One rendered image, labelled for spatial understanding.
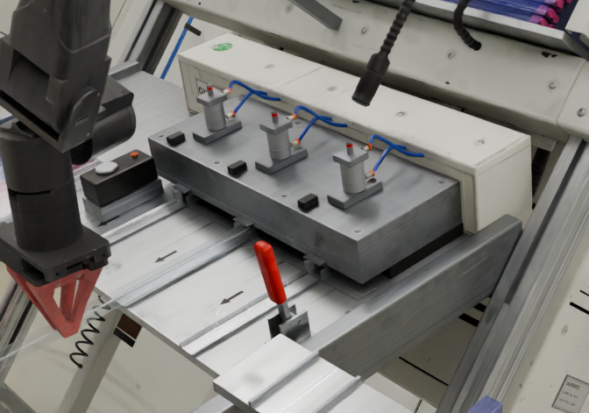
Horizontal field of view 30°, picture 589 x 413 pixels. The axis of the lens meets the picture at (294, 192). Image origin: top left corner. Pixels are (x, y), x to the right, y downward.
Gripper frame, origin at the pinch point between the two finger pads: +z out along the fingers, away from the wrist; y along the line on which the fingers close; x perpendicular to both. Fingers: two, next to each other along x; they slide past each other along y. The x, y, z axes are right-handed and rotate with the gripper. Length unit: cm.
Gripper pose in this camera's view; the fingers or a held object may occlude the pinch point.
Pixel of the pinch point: (64, 323)
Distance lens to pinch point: 103.4
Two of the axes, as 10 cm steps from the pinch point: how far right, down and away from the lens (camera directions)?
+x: -7.6, 3.2, -5.7
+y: -6.5, -3.0, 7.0
